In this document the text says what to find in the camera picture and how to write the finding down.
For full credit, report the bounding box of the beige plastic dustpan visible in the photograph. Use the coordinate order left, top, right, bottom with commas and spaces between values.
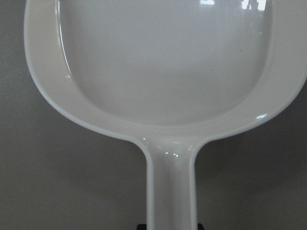
24, 0, 307, 230

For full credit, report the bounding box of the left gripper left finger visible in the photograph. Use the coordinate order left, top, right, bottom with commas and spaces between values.
136, 224, 147, 230

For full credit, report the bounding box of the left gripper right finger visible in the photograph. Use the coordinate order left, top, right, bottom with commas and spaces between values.
198, 224, 204, 230

